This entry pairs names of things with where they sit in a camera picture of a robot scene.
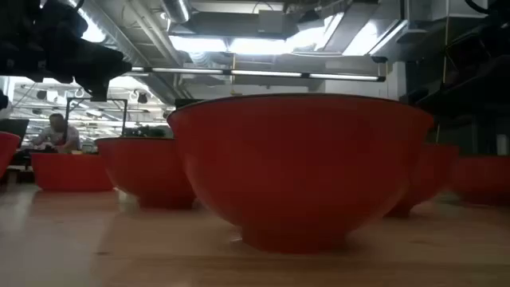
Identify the red strawberry print bowl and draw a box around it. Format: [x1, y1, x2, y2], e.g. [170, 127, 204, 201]
[94, 136, 197, 210]
[166, 92, 435, 255]
[384, 142, 461, 219]

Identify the long tube light fixture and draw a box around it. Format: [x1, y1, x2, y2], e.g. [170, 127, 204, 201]
[130, 65, 386, 83]

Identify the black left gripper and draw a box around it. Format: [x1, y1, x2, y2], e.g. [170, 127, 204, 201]
[0, 0, 132, 103]

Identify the red plastic bowl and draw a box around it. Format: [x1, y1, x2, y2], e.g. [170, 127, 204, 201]
[30, 152, 116, 192]
[449, 154, 510, 206]
[0, 131, 22, 180]

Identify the black screen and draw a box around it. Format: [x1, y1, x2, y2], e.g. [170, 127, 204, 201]
[0, 118, 31, 139]

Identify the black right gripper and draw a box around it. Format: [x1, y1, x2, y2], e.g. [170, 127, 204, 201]
[399, 55, 510, 117]

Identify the silver ventilation duct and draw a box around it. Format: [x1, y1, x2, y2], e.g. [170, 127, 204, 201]
[159, 0, 192, 24]

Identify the thin black rectangular frame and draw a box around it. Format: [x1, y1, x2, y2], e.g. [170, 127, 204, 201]
[65, 96, 129, 139]

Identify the green potted plant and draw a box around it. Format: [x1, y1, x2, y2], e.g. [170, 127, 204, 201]
[121, 124, 171, 140]

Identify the person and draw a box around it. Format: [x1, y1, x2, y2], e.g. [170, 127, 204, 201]
[31, 112, 83, 155]

